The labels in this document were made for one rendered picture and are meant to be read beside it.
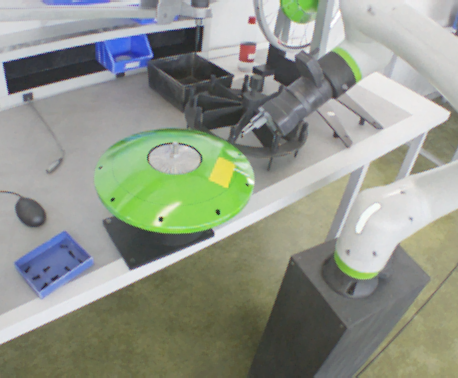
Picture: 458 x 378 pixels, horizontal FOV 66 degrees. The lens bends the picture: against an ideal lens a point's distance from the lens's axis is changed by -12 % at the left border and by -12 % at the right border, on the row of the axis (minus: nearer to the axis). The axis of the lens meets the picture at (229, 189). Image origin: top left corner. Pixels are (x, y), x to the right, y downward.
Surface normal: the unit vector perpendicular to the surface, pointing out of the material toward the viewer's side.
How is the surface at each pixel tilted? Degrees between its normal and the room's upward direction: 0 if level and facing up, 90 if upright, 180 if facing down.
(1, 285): 0
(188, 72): 87
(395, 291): 0
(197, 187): 14
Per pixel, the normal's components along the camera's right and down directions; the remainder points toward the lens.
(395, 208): 0.21, -0.65
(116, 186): -0.19, -0.57
